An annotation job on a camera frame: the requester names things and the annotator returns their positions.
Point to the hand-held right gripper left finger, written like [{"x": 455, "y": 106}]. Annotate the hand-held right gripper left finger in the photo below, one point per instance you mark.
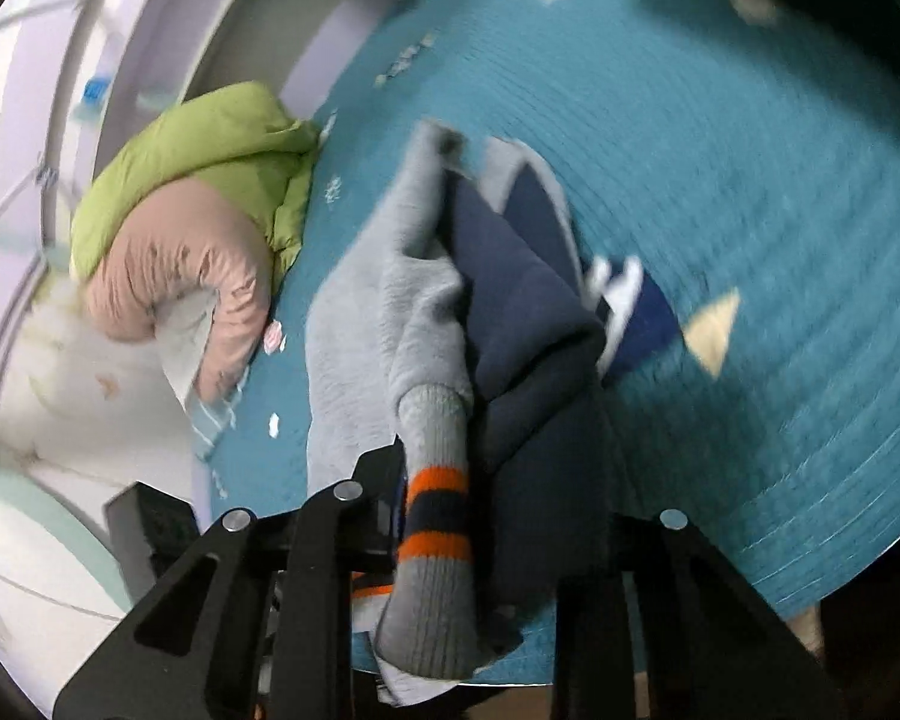
[{"x": 379, "y": 510}]

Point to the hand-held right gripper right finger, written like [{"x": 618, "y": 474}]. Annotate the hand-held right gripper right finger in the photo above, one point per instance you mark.
[{"x": 667, "y": 562}]

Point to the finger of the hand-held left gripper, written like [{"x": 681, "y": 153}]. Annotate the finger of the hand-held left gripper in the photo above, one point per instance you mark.
[{"x": 146, "y": 532}]

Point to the grey navy zip jacket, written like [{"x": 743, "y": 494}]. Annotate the grey navy zip jacket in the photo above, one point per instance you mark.
[{"x": 435, "y": 300}]

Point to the striped pale blue pillow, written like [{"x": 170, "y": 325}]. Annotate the striped pale blue pillow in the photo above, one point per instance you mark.
[{"x": 210, "y": 420}]

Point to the white pillow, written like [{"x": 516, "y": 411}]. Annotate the white pillow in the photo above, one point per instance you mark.
[{"x": 82, "y": 382}]

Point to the pink quilt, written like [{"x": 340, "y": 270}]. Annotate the pink quilt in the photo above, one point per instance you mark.
[{"x": 165, "y": 262}]

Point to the green quilt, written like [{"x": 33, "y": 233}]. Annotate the green quilt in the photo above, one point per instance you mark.
[{"x": 195, "y": 142}]

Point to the teal quilted bed mat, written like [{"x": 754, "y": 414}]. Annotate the teal quilted bed mat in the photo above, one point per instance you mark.
[{"x": 720, "y": 165}]

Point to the small blue box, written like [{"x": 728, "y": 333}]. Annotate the small blue box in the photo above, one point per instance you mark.
[{"x": 94, "y": 90}]

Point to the pale teal bunk bed frame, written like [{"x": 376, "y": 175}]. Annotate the pale teal bunk bed frame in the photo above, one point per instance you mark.
[{"x": 15, "y": 491}]

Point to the lilac wall shelf unit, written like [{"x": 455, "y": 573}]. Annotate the lilac wall shelf unit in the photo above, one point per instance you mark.
[{"x": 307, "y": 37}]

